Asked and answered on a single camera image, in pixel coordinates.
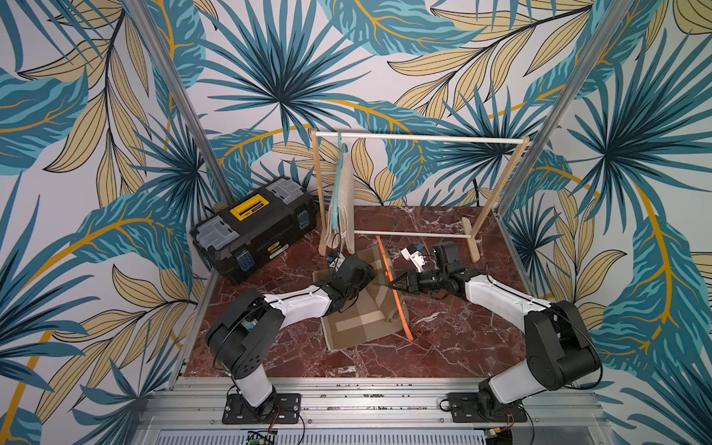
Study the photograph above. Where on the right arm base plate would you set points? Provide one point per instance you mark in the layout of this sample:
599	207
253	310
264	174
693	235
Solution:
481	408

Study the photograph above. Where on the aluminium frame post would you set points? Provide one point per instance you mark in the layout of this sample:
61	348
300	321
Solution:
149	30
589	59

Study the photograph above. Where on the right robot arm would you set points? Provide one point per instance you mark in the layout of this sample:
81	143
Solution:
558	345

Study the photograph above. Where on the left aluminium frame post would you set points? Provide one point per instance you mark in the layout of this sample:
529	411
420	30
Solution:
149	30

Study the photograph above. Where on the black yellow toolbox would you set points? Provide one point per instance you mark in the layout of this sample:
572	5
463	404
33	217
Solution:
240	240

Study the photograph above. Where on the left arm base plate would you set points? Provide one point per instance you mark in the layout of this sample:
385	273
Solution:
279	409

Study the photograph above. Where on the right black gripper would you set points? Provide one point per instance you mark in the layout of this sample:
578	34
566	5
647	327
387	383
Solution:
413	281

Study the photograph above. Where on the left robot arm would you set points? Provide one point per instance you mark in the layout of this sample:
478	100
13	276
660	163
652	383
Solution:
243	336

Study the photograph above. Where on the right aluminium frame post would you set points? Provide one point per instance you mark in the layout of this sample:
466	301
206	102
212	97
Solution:
589	59

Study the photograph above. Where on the beige knitted scarf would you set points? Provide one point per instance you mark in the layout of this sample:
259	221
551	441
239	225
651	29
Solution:
344	238

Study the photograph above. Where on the brown checked placemat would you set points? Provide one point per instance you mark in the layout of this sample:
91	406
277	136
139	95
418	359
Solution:
372	316

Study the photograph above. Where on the wooden clothes rack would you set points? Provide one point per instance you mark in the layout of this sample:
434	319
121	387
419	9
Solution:
470	230

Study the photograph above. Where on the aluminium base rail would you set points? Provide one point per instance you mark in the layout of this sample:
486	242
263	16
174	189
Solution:
367	411

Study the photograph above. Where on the orange plastic hanger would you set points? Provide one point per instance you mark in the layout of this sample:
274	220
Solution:
397	299

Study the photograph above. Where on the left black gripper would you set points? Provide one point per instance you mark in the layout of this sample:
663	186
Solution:
367	275

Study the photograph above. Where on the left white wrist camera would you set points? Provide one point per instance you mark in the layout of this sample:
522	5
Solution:
335	262

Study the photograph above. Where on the teal plastic hanger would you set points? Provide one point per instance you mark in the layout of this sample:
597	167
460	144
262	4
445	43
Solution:
334	213

